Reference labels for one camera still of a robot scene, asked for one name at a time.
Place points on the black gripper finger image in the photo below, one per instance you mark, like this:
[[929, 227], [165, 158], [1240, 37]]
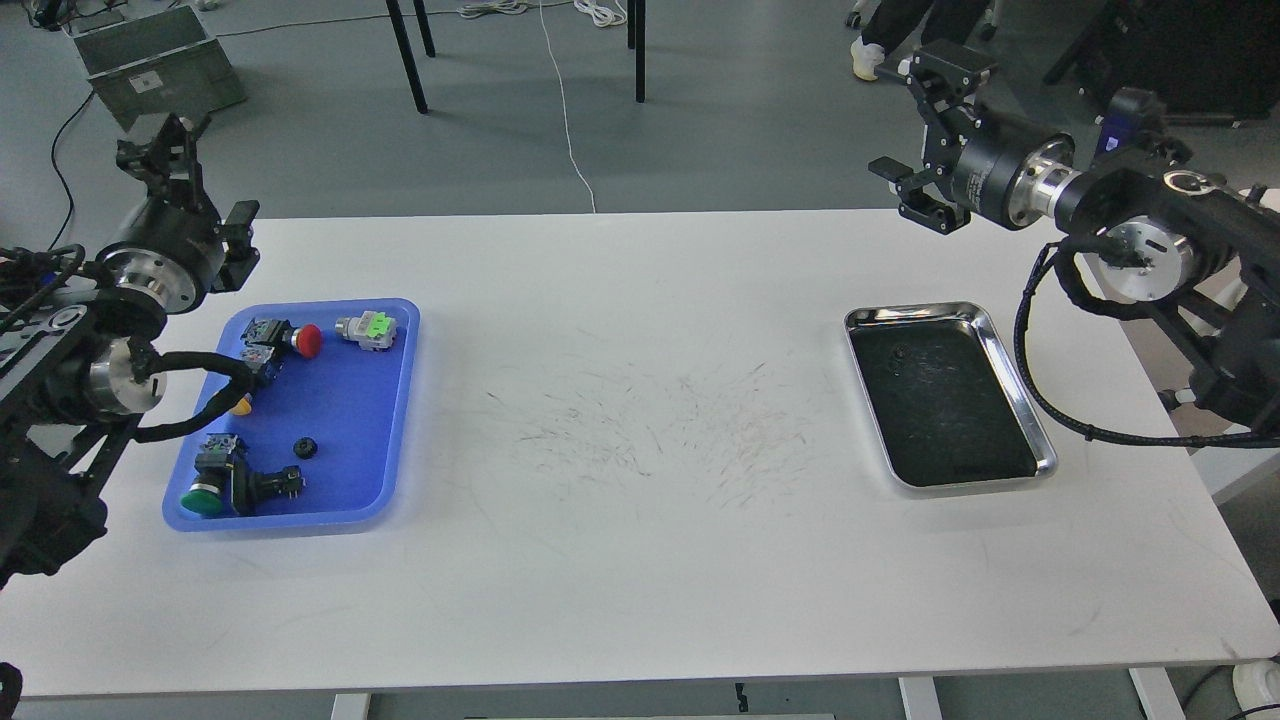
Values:
[[235, 234], [160, 150]]

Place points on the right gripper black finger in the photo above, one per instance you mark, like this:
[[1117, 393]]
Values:
[[944, 78], [915, 203]]

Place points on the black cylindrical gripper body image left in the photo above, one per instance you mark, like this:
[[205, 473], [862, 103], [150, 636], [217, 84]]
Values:
[[168, 251]]

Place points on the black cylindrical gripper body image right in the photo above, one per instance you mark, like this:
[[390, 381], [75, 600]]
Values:
[[1012, 171]]

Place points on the blue plastic tray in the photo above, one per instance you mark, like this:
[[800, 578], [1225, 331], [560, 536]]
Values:
[[351, 401]]

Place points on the silver metal tray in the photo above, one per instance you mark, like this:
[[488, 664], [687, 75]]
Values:
[[955, 417]]

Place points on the white sneaker left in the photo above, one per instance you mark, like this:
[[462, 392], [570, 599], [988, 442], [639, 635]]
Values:
[[866, 59]]

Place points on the black equipment case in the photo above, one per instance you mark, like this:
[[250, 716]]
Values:
[[1207, 60]]

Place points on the black table leg left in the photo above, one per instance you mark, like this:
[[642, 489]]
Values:
[[405, 51]]

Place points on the black table leg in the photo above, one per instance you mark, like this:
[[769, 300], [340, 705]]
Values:
[[636, 43], [405, 51]]

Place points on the black table leg right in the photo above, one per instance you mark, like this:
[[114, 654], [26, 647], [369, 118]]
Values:
[[636, 43]]

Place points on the red push button switch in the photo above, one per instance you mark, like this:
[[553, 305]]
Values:
[[281, 336]]

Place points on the yellow push button switch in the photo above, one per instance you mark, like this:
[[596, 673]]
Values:
[[264, 361]]

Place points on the grey green connector switch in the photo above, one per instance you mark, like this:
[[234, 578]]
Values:
[[372, 330]]

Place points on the green push button switch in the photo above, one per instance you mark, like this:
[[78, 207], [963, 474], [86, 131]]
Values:
[[222, 473]]

